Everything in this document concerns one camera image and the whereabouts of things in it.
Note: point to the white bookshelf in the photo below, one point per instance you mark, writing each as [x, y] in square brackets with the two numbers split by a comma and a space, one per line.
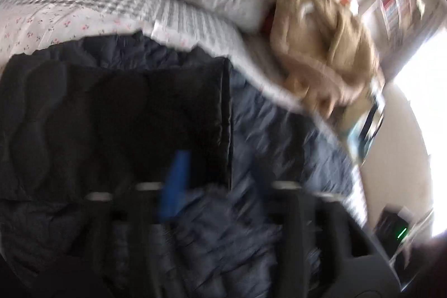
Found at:
[398, 4]

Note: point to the cherry and check bed sheet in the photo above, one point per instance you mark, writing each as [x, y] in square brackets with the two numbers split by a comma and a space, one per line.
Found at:
[104, 10]

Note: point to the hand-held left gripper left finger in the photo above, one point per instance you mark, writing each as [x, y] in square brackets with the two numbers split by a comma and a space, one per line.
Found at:
[174, 186]

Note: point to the black puffer jacket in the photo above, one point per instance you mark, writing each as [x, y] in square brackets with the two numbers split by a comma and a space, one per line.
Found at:
[115, 109]

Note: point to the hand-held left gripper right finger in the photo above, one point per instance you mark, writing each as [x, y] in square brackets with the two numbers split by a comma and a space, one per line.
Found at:
[295, 214]

